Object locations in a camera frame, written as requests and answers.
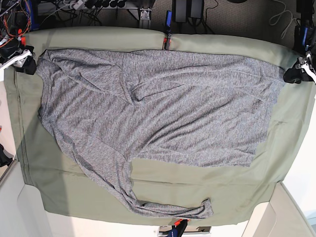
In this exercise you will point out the red black clamp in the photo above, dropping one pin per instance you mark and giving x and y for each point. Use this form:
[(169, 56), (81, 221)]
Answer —
[(167, 42), (177, 229)]

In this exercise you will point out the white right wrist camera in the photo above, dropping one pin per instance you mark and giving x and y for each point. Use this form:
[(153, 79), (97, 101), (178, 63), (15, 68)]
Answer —
[(15, 59)]

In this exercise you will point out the blue clamp handle top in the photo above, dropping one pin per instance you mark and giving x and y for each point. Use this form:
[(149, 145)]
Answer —
[(168, 22)]

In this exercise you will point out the grey heathered T-shirt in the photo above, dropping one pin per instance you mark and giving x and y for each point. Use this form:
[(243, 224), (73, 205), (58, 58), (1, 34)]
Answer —
[(105, 108)]

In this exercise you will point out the grey metal table bracket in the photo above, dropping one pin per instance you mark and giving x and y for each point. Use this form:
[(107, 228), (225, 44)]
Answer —
[(145, 18)]

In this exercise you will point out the red black top clamp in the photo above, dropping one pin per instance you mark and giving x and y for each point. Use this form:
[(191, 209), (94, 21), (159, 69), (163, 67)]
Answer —
[(167, 42)]

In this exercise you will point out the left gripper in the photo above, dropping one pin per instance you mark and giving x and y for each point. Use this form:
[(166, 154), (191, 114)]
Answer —
[(303, 71)]

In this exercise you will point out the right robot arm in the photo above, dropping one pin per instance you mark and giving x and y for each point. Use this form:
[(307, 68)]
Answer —
[(15, 22)]

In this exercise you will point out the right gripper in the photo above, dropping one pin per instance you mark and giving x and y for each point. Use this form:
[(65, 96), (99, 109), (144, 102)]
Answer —
[(14, 48)]

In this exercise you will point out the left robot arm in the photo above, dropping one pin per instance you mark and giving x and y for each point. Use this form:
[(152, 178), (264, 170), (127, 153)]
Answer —
[(305, 32)]

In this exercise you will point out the white power strip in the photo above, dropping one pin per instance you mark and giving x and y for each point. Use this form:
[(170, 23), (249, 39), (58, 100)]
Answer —
[(73, 4)]

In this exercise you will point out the red black bottom clamp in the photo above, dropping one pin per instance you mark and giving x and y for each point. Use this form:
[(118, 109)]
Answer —
[(177, 229)]

